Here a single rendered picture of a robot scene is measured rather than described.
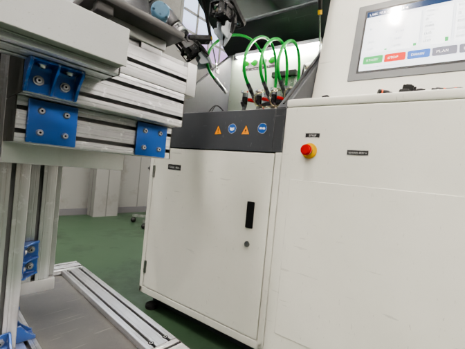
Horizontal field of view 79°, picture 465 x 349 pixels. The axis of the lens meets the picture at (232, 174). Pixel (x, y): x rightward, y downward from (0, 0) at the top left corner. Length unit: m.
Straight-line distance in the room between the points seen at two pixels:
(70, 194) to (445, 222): 3.60
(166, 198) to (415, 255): 0.99
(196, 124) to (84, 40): 0.77
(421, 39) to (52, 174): 1.29
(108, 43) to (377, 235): 0.82
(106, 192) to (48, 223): 2.89
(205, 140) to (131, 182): 3.00
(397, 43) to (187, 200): 1.04
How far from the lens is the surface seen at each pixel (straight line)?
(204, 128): 1.23
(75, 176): 3.86
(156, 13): 1.34
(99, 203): 3.79
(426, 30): 1.34
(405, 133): 0.93
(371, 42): 1.35
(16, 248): 0.87
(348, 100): 0.98
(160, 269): 1.44
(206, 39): 1.52
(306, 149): 0.94
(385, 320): 0.99
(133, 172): 4.15
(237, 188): 1.10
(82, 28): 0.57
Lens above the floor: 0.71
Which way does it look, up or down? 1 degrees down
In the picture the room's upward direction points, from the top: 6 degrees clockwise
